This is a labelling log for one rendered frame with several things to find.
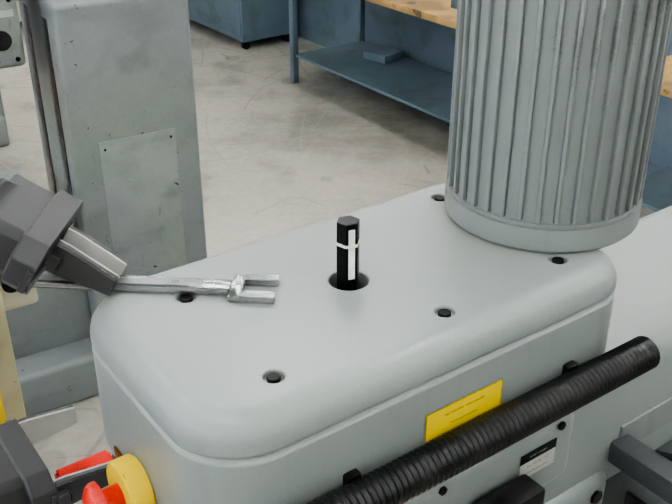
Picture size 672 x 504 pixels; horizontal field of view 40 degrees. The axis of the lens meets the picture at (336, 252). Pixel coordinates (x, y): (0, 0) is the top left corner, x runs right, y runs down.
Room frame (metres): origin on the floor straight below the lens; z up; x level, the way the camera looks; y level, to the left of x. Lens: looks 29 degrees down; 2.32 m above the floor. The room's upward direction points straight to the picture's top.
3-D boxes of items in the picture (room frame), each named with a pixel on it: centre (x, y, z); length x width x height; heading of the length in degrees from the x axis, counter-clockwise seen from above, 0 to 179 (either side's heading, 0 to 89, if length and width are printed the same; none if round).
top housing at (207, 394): (0.74, -0.02, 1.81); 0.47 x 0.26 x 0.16; 126
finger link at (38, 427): (0.76, 0.30, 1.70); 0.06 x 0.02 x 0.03; 125
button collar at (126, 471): (0.60, 0.18, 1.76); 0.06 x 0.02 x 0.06; 36
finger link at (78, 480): (0.67, 0.24, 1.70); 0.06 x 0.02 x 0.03; 125
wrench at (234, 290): (0.72, 0.17, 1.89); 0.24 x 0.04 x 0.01; 85
